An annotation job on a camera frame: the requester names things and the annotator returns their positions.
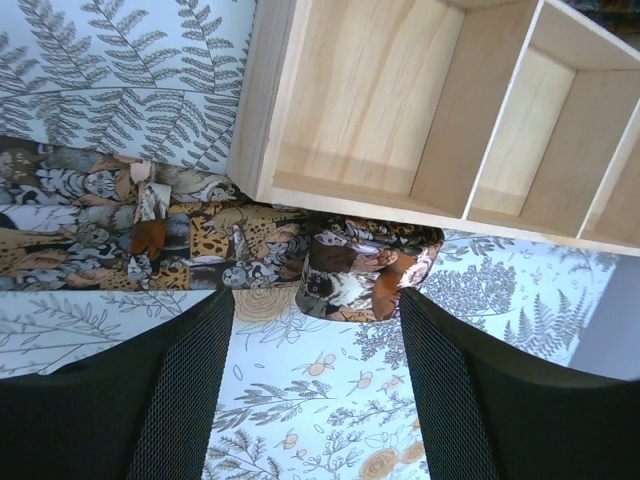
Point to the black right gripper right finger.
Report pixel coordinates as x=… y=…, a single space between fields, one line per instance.
x=488 y=410

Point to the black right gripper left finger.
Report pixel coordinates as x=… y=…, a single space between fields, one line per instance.
x=143 y=409

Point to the brown cat print tie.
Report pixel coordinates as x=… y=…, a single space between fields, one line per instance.
x=200 y=235

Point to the wooden compartment organizer box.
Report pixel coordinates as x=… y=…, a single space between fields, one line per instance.
x=511 y=118

